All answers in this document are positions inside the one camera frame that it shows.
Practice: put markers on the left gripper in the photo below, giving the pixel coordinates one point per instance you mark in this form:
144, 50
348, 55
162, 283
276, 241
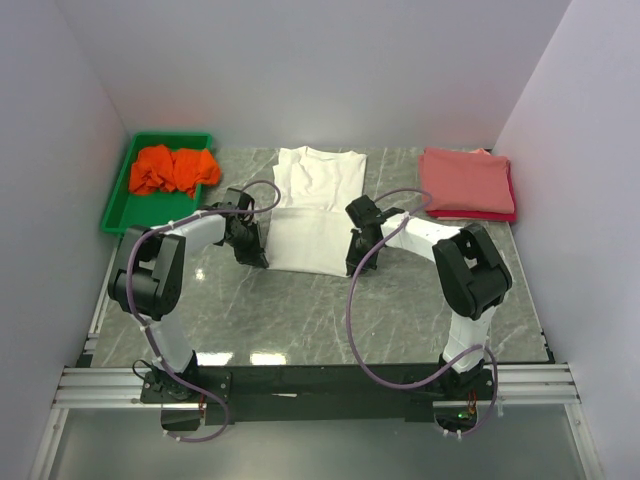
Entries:
253, 256

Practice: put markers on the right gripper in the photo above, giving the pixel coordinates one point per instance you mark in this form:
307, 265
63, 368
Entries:
354, 259

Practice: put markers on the white printed t-shirt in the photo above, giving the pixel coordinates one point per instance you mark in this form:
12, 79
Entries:
309, 229

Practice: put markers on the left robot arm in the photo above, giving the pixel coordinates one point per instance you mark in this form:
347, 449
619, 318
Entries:
147, 276

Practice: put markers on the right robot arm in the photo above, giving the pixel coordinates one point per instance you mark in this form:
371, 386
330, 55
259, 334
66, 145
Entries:
474, 280

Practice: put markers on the folded pink t-shirt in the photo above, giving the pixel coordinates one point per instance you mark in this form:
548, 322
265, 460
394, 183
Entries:
437, 165

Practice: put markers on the orange t-shirt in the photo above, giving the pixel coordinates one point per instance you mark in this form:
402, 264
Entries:
160, 169

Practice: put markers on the green plastic tray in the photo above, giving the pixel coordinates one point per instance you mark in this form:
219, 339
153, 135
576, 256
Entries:
126, 209

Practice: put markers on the black base beam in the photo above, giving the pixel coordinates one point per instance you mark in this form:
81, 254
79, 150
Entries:
229, 395

